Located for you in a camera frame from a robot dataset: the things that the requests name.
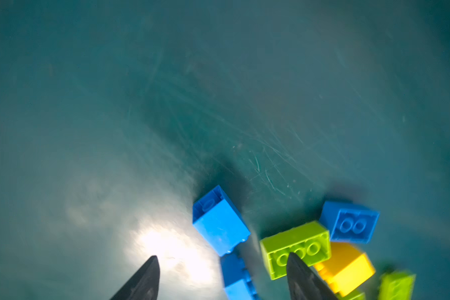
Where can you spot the yellow lego rear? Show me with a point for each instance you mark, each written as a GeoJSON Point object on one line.
{"type": "Point", "coordinates": [346, 270]}

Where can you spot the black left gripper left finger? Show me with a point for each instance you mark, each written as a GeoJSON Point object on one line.
{"type": "Point", "coordinates": [144, 284]}

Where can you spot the green long lego cluster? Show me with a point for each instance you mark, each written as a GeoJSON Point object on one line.
{"type": "Point", "coordinates": [311, 242]}

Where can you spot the green lego under blue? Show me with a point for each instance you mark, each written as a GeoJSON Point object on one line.
{"type": "Point", "coordinates": [397, 285]}

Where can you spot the green small lego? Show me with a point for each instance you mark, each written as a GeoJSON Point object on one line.
{"type": "Point", "coordinates": [357, 294]}

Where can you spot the blue lego cluster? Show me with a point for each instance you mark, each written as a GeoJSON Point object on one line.
{"type": "Point", "coordinates": [237, 280]}

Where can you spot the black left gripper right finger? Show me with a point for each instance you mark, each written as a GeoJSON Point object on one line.
{"type": "Point", "coordinates": [303, 283]}

